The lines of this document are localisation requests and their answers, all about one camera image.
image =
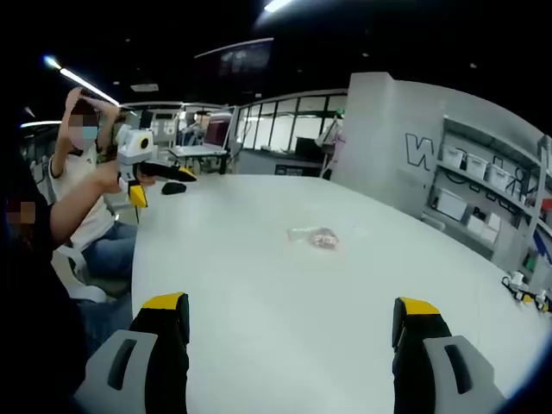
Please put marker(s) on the person's left hand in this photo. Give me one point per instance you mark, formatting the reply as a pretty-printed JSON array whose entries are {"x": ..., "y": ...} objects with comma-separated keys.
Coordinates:
[{"x": 110, "y": 181}]

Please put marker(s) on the white plastic chair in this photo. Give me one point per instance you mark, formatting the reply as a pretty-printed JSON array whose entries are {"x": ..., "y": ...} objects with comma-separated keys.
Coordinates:
[{"x": 79, "y": 280}]

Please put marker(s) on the small black object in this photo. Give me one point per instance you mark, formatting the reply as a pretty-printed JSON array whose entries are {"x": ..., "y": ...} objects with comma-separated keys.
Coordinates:
[{"x": 173, "y": 188}]

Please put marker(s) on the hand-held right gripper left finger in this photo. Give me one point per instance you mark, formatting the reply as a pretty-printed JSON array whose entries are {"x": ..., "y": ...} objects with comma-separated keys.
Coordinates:
[{"x": 129, "y": 371}]

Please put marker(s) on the clear resealable bag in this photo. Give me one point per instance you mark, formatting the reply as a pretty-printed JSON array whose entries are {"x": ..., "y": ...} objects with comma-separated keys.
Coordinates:
[{"x": 321, "y": 238}]

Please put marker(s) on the short ceiling light strip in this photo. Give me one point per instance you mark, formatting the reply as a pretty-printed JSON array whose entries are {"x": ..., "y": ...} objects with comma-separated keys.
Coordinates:
[{"x": 277, "y": 4}]

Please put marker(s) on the glass partition windows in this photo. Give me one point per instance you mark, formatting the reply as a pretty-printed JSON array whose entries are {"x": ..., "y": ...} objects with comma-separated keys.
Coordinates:
[{"x": 293, "y": 118}]

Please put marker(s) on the large white storage box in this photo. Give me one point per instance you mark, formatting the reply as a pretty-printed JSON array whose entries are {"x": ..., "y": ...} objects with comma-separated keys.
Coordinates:
[{"x": 450, "y": 203}]

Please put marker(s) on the white background table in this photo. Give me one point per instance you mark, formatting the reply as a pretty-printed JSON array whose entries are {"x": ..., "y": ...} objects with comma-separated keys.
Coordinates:
[{"x": 196, "y": 152}]

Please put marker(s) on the person's dark clothing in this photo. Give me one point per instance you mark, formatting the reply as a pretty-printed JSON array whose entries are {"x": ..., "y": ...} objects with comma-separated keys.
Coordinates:
[{"x": 34, "y": 310}]

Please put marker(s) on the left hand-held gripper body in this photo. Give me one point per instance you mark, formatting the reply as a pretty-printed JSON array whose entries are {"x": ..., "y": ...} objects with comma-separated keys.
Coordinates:
[{"x": 133, "y": 148}]

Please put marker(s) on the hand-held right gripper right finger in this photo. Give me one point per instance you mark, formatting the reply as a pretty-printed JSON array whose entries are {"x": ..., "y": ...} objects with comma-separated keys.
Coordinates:
[{"x": 440, "y": 375}]

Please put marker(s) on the white and yellow device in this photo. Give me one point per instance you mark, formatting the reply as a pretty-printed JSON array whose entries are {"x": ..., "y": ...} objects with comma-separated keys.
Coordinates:
[{"x": 524, "y": 289}]

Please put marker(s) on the grey shelving unit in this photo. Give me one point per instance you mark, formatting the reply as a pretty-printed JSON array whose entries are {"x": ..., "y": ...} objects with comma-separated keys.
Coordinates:
[{"x": 524, "y": 207}]

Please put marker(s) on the long ceiling light strip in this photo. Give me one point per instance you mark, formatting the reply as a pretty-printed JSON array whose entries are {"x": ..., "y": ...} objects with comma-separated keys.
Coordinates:
[{"x": 82, "y": 80}]

